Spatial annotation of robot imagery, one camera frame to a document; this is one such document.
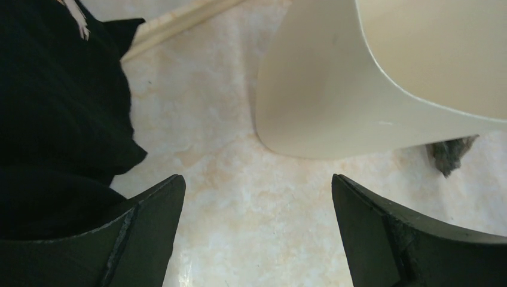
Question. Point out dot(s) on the wooden clothes rack frame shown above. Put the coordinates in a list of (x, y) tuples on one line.
[(176, 21)]

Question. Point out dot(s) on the black hanging t-shirt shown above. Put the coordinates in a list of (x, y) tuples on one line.
[(66, 130)]

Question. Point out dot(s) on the dark translucent trash bag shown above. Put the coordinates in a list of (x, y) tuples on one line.
[(446, 156)]

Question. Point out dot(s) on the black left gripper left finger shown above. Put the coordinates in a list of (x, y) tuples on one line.
[(130, 245)]

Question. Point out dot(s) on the cream plastic trash bin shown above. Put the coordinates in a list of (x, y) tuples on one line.
[(345, 78)]

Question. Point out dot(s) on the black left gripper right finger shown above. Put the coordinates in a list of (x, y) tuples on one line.
[(388, 244)]

